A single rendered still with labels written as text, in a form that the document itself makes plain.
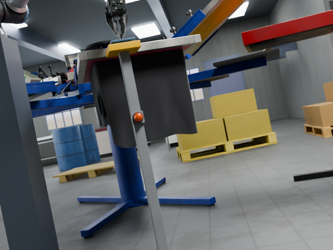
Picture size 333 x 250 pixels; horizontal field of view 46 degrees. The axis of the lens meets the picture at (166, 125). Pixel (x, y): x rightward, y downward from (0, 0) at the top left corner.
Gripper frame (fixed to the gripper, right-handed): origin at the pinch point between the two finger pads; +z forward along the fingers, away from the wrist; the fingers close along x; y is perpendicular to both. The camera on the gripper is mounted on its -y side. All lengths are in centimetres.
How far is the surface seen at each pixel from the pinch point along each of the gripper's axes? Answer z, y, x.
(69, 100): 9, -138, -23
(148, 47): 2.8, -17.2, 15.0
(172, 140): 82, -696, 188
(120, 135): 39.9, -26.8, -4.9
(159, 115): 34.4, -26.7, 15.7
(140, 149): 46.9, 1.9, -1.3
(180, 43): 3.1, -17.2, 30.2
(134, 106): 29.4, 2.0, -0.5
